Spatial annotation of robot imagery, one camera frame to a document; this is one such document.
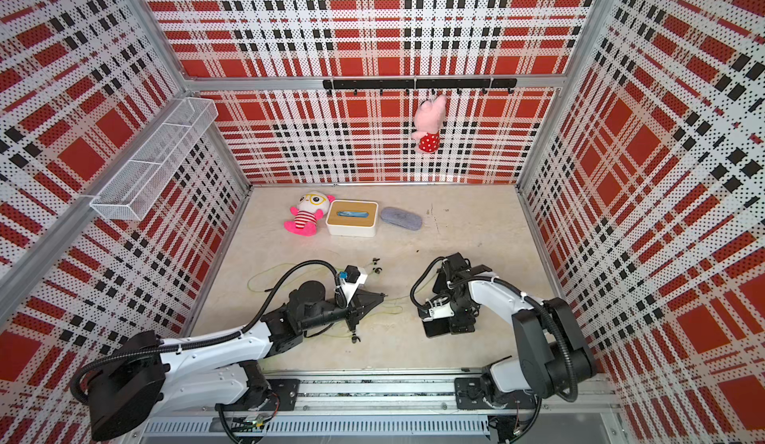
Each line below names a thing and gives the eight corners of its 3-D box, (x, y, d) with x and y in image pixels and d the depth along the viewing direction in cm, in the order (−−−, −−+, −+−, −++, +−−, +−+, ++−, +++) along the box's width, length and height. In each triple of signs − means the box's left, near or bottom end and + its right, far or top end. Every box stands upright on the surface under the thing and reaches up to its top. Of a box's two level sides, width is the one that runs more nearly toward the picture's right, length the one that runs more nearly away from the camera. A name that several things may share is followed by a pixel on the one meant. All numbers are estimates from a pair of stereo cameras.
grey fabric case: (379, 220, 113) (379, 214, 110) (386, 210, 116) (385, 204, 113) (417, 234, 109) (417, 228, 106) (422, 222, 112) (423, 216, 109)
